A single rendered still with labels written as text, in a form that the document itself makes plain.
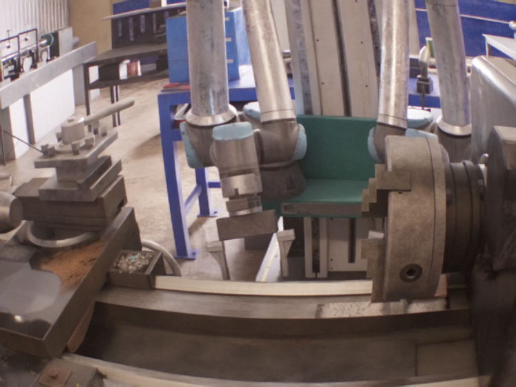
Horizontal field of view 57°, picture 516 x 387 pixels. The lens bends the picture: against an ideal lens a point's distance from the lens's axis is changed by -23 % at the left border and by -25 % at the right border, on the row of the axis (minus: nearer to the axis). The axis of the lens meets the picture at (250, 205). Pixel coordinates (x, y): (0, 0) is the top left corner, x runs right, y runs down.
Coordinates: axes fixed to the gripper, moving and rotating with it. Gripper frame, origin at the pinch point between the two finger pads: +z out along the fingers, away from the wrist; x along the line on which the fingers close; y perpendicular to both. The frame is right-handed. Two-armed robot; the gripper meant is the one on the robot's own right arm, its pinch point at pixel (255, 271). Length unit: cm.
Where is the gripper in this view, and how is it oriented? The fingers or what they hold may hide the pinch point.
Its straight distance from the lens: 140.2
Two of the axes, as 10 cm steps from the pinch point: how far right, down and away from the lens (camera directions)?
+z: 1.6, 9.9, 0.1
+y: 1.3, -0.3, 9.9
